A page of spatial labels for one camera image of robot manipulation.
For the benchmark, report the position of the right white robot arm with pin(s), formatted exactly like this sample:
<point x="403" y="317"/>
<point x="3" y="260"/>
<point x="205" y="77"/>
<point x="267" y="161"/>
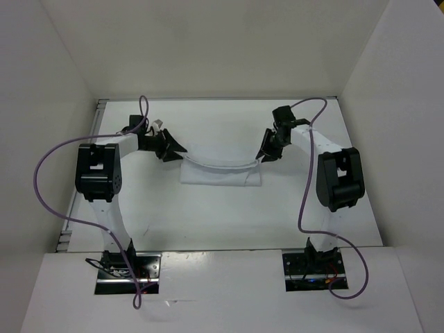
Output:
<point x="334" y="171"/>

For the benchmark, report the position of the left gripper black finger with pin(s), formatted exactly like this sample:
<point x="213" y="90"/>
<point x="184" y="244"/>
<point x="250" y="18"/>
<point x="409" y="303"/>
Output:
<point x="170" y="144"/>
<point x="171" y="156"/>

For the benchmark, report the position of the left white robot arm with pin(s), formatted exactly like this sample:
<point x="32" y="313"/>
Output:
<point x="99" y="179"/>

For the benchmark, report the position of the white skirt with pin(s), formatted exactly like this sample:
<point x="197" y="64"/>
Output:
<point x="203" y="171"/>

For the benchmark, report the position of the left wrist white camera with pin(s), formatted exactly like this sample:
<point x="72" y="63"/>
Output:
<point x="156" y="126"/>

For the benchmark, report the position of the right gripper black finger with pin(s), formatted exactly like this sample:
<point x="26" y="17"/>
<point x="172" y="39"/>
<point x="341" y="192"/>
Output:
<point x="272" y="157"/>
<point x="267" y="145"/>

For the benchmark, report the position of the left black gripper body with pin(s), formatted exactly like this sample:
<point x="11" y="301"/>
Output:
<point x="157" y="143"/>

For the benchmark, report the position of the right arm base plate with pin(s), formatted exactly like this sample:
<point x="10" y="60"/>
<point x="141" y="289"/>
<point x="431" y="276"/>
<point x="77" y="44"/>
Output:
<point x="304" y="274"/>

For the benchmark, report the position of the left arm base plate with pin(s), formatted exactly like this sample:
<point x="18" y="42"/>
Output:
<point x="115" y="279"/>

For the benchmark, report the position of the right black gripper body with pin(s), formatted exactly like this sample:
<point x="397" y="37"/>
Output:
<point x="282" y="143"/>

